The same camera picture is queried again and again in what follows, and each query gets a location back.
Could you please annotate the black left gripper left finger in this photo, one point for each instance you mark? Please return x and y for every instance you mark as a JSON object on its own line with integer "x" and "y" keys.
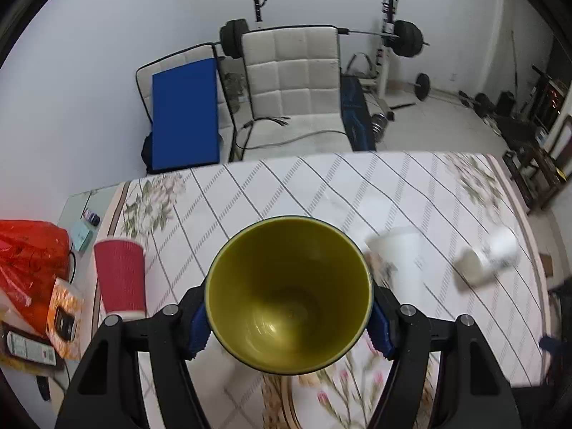
{"x": 106, "y": 390}

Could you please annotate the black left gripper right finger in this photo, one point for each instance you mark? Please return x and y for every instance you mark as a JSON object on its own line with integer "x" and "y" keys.
{"x": 471, "y": 390}

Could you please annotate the teal cup yellow inside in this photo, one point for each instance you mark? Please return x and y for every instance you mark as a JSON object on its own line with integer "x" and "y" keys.
{"x": 289, "y": 295}

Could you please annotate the red ribbed paper cup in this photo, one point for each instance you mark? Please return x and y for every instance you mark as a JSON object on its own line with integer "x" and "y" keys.
{"x": 120, "y": 268}

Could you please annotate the white printed paper cup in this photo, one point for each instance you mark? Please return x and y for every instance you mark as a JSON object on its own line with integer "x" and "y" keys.
{"x": 498, "y": 252}

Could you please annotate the white plastic cup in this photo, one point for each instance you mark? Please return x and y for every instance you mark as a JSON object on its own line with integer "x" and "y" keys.
{"x": 394, "y": 262}

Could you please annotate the orange tissue pack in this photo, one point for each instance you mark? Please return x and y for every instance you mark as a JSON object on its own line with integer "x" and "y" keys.
{"x": 64, "y": 319}

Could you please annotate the dark box white label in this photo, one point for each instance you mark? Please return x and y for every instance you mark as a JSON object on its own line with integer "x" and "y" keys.
{"x": 24, "y": 348}

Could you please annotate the red plastic bag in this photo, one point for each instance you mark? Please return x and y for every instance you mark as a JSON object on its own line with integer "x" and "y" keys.
{"x": 34, "y": 254}

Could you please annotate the small teal box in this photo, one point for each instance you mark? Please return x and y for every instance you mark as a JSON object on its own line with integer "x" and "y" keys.
{"x": 81, "y": 234}

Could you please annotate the floral patterned tablecloth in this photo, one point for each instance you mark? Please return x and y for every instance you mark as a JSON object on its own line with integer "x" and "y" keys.
{"x": 454, "y": 200}

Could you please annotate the white padded chair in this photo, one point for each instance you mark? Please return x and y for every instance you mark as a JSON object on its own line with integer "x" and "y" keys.
{"x": 295, "y": 105}

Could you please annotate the white barbell rack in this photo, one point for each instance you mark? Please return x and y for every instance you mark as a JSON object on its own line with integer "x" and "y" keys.
{"x": 386, "y": 58}

